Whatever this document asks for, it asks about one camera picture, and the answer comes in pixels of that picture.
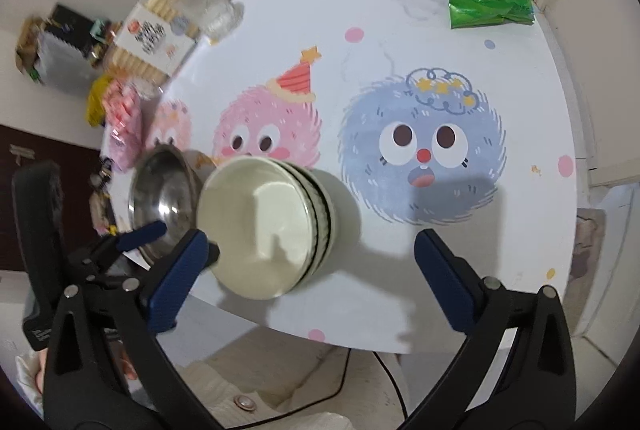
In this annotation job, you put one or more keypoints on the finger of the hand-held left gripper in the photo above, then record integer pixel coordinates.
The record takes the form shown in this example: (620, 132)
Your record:
(142, 236)

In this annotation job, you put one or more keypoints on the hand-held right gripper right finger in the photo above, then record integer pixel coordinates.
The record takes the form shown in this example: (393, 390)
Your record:
(445, 282)

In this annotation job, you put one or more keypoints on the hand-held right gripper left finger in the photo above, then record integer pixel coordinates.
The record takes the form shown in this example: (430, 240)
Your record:
(177, 282)

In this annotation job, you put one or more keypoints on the small steel bowl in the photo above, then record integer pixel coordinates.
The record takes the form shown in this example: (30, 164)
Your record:
(165, 200)

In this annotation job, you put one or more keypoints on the small pale green bowl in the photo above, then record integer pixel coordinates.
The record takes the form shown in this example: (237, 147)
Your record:
(250, 230)

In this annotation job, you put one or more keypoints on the dark brown wooden cabinet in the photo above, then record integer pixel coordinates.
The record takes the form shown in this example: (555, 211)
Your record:
(45, 149)

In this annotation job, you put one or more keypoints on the pink candy bag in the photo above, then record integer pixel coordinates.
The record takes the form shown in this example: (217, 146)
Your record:
(122, 124)

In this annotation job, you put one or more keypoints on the yellow packet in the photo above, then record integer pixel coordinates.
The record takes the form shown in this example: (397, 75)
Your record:
(97, 102)

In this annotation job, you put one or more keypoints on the cat print floor mat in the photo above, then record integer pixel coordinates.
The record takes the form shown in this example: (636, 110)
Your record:
(590, 240)

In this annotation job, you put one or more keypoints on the dark cluttered shelf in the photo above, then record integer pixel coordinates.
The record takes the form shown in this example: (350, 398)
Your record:
(75, 44)

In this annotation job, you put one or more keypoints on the clear biscuit package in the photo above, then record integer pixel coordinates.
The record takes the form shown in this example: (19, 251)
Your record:
(150, 34)

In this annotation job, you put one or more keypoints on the white door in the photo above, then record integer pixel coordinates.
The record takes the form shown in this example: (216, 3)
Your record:
(600, 59)

